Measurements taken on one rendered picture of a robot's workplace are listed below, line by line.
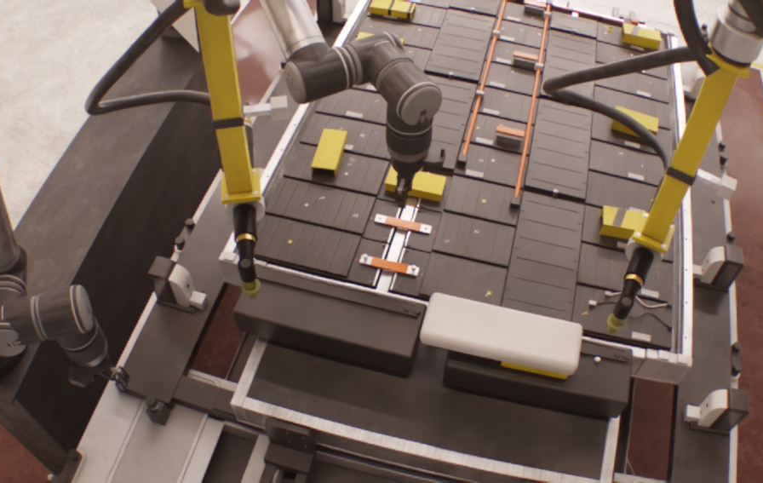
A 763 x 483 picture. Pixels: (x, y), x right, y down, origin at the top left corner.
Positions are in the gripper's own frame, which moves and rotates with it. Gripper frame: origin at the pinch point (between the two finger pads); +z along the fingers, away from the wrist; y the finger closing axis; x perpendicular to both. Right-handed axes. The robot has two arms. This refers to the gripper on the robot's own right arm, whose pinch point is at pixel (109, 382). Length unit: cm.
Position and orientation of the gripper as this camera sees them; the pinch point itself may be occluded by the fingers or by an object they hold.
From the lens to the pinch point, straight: 189.1
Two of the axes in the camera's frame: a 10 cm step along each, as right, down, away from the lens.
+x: -2.1, 7.6, -6.2
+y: -9.8, -1.8, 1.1
